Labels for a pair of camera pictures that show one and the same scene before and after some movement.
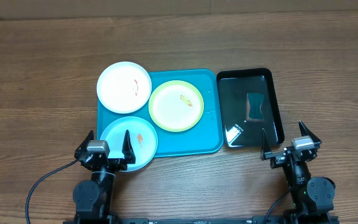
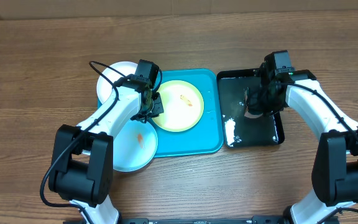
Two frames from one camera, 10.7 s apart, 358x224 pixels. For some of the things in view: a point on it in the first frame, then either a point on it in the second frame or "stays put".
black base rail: [273, 219] stays put
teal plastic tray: [206, 137] stays put
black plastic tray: [234, 86] stays put
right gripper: [317, 142] → [277, 108]
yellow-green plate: [176, 106] stays put
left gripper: [120, 164] → [158, 109]
